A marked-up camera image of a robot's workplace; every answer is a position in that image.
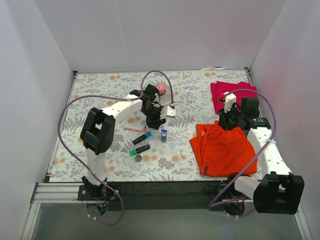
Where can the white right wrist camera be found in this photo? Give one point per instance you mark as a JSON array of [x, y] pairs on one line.
[[228, 99]]

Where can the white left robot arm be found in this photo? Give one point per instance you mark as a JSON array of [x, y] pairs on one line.
[[98, 130]]

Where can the aluminium frame rail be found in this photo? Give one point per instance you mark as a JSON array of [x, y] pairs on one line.
[[48, 193]]

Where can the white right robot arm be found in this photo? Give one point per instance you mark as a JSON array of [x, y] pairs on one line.
[[279, 191]]

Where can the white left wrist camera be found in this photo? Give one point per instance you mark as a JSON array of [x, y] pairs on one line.
[[168, 112]]

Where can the magenta folded cloth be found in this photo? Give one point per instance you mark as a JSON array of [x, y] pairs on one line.
[[219, 88]]

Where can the pink capped glue bottle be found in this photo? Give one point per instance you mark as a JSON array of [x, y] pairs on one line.
[[161, 89]]

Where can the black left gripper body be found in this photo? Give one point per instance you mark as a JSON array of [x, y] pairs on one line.
[[154, 119]]

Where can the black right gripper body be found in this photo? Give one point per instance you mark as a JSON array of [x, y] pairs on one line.
[[225, 120]]

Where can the white marker purple cap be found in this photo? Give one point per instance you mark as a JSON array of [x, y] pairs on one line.
[[153, 131]]

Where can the black highlighter blue cap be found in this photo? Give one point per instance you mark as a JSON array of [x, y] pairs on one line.
[[142, 138]]

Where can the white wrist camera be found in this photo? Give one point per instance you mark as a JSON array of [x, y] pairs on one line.
[[228, 99], [168, 112]]

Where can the grey round cap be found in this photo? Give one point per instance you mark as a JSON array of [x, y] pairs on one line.
[[138, 158]]

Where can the orange pink pen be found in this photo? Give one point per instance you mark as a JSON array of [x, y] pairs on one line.
[[136, 129]]

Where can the black highlighter green cap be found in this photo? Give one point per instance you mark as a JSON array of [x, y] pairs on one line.
[[139, 150]]

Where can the orange folded shorts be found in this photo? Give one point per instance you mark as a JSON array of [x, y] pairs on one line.
[[219, 152]]

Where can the blue capped small jar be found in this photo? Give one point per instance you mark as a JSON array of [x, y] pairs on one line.
[[163, 135]]

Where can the white round desk organizer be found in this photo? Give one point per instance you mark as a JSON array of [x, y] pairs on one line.
[[166, 99]]

